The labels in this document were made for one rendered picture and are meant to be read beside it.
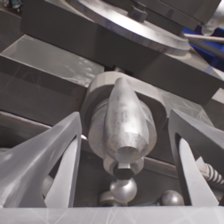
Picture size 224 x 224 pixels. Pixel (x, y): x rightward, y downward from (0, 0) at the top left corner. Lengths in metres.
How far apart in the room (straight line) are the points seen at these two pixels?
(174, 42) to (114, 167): 0.22
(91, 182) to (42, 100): 0.18
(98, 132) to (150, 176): 0.19
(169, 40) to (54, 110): 0.19
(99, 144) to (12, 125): 0.14
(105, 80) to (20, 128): 0.15
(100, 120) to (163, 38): 0.17
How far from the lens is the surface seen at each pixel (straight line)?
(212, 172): 0.54
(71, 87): 0.25
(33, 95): 0.27
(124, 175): 0.18
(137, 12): 0.31
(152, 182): 0.38
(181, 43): 0.35
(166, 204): 0.31
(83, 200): 0.43
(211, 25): 0.43
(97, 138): 0.21
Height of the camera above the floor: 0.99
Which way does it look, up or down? 32 degrees down
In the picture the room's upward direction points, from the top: 28 degrees clockwise
